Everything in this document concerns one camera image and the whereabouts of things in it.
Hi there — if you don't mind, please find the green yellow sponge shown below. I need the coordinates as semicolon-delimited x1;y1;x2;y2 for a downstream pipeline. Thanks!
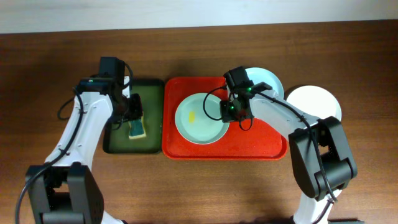
128;116;146;140

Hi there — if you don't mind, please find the pale green plate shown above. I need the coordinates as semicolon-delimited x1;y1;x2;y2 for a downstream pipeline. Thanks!
175;93;229;145

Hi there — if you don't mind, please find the white plate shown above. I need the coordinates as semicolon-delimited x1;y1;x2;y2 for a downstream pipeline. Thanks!
286;85;342;121

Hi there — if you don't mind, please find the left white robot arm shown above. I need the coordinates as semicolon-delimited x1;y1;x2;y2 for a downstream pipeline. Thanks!
21;57;143;224

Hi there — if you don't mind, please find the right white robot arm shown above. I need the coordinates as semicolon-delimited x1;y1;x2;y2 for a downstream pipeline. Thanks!
220;67;358;223

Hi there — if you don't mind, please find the dark green tray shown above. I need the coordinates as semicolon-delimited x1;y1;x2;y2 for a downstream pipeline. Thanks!
103;79;165;154

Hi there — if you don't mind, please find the red plastic tray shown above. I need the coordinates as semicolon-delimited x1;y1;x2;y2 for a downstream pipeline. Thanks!
162;77;288;161

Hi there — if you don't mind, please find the light blue plate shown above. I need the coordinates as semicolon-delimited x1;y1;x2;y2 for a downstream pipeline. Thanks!
245;67;284;98

